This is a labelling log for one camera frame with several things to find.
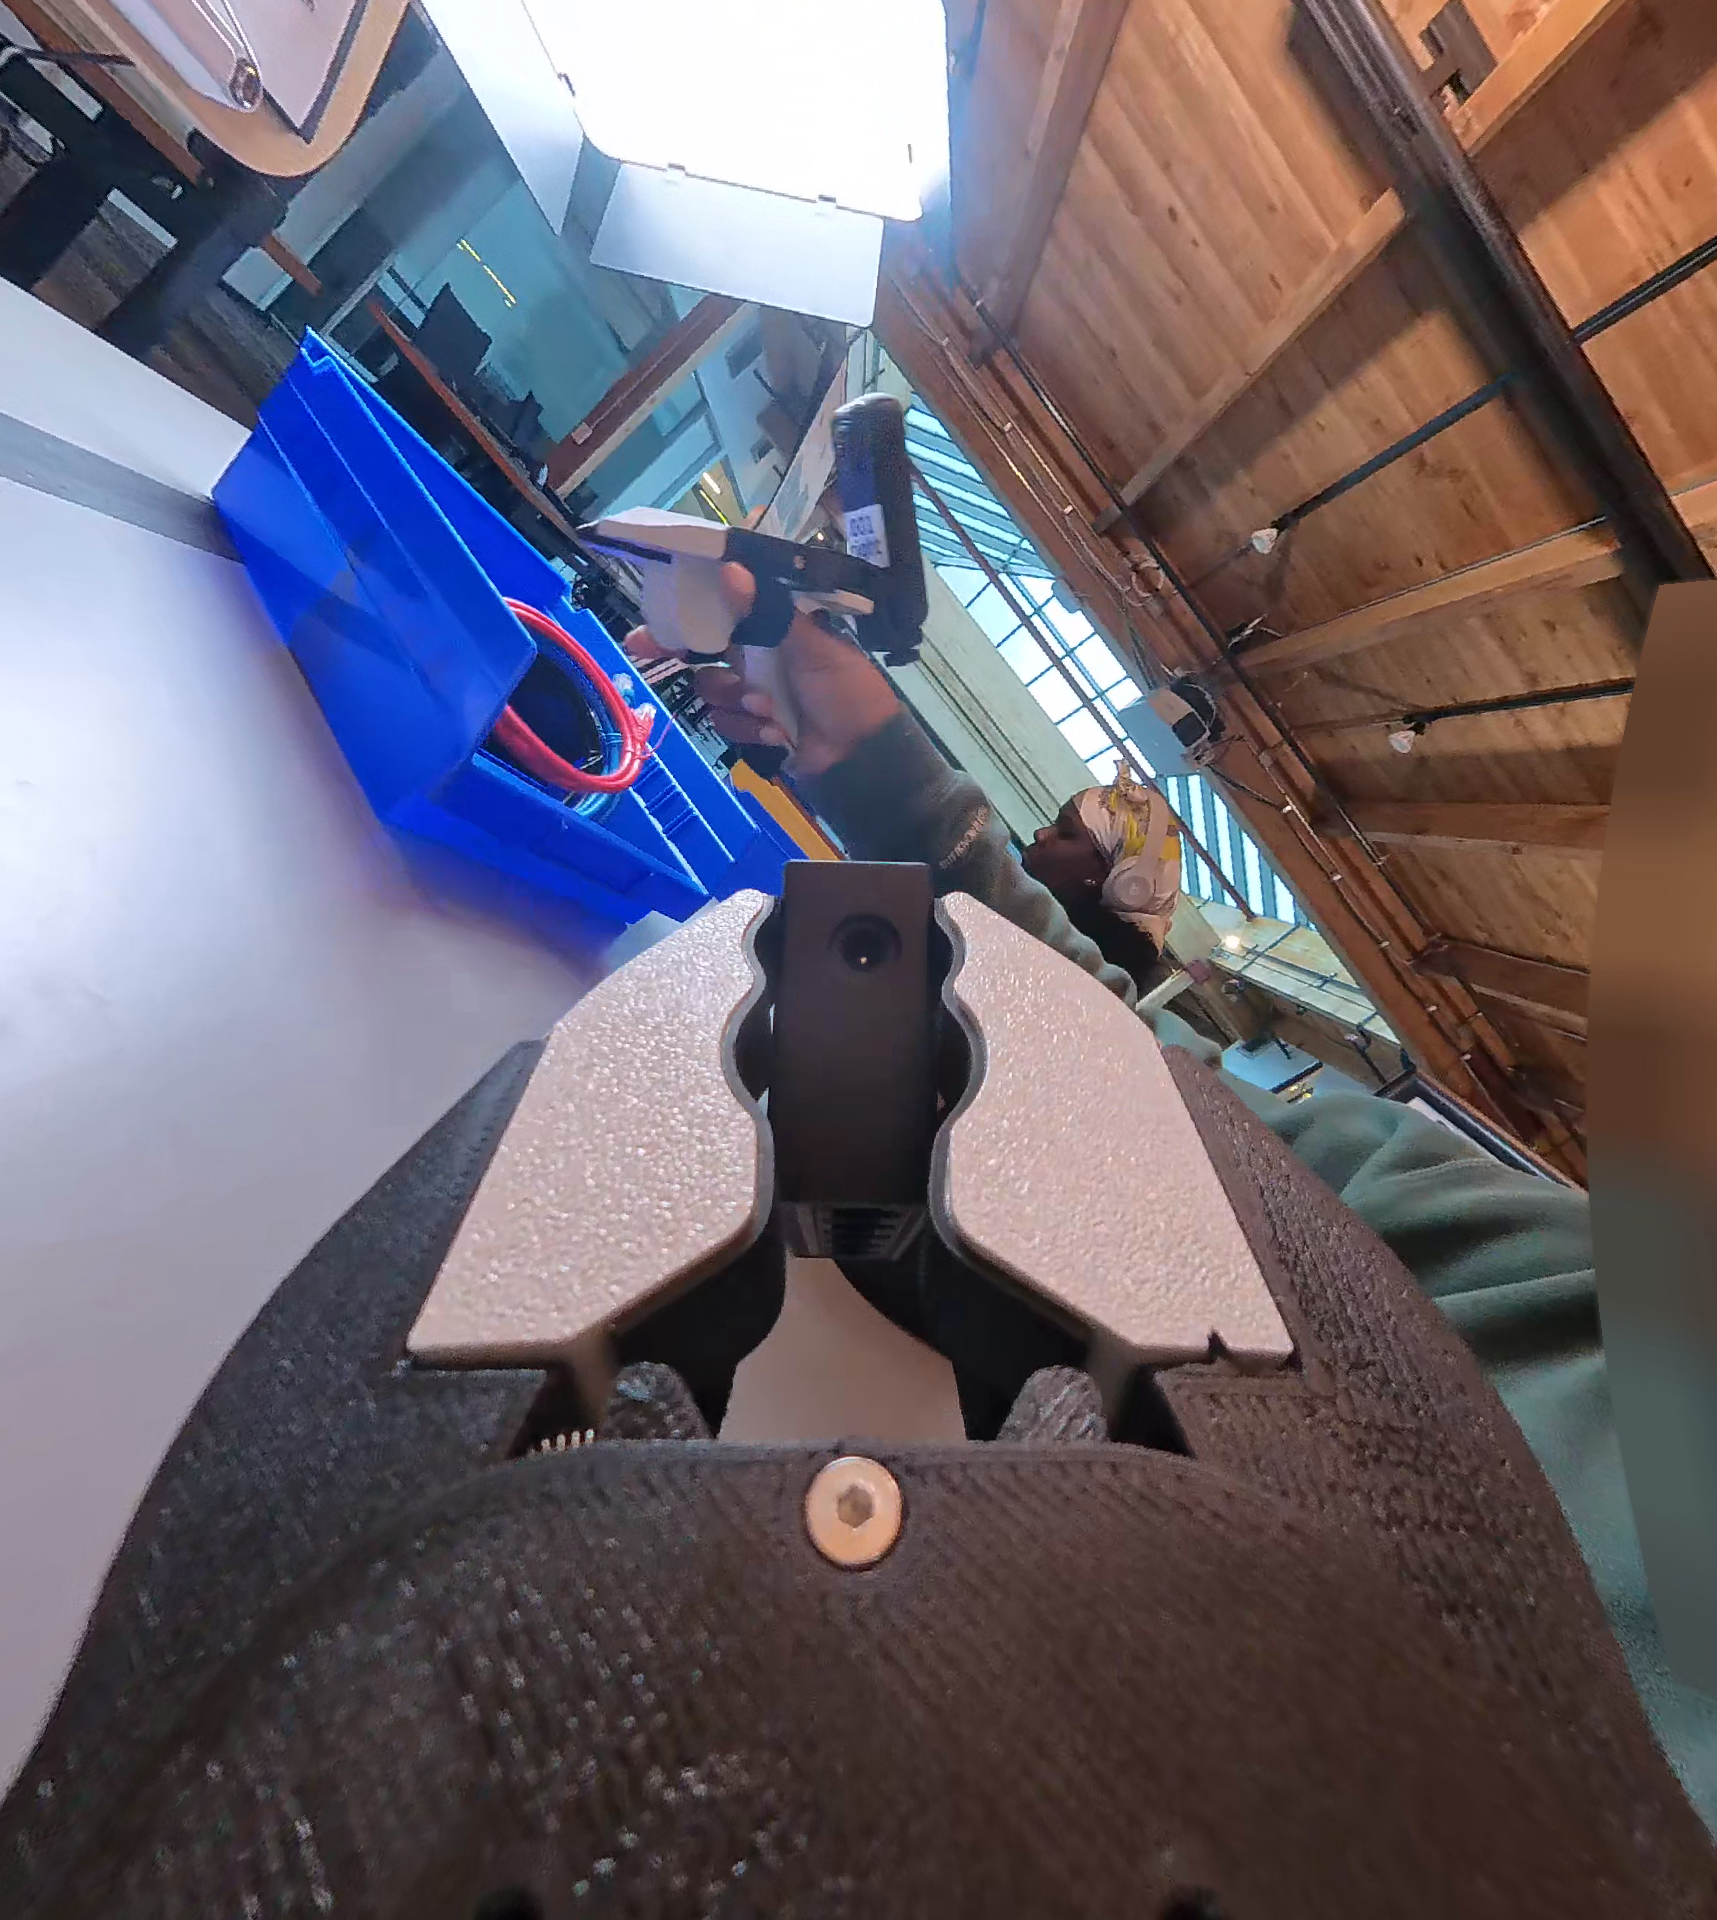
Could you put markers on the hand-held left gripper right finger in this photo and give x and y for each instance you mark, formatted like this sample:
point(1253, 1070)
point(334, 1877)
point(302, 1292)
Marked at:
point(1100, 1155)

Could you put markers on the narrow blue plastic bin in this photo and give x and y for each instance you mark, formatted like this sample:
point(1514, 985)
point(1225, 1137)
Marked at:
point(708, 841)

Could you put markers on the wood-edged white table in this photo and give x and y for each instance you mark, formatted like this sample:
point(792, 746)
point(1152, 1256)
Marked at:
point(302, 61)

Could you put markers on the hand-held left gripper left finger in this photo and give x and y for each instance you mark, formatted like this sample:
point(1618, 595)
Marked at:
point(619, 1141)

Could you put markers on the person's right hand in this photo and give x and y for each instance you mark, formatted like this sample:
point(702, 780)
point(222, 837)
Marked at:
point(835, 705)

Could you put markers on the ceiling security camera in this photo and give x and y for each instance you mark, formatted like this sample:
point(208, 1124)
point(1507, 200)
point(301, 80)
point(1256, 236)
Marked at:
point(1182, 720)

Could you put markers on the bright studio light panel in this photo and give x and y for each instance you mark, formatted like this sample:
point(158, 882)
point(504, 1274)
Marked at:
point(752, 90)

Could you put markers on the black ethernet port block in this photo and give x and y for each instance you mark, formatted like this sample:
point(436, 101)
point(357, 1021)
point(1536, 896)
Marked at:
point(855, 1050)

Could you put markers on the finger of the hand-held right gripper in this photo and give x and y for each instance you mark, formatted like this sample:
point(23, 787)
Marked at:
point(692, 609)
point(655, 533)

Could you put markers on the large blue plastic bin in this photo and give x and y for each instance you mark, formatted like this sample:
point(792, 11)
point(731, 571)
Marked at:
point(348, 571)

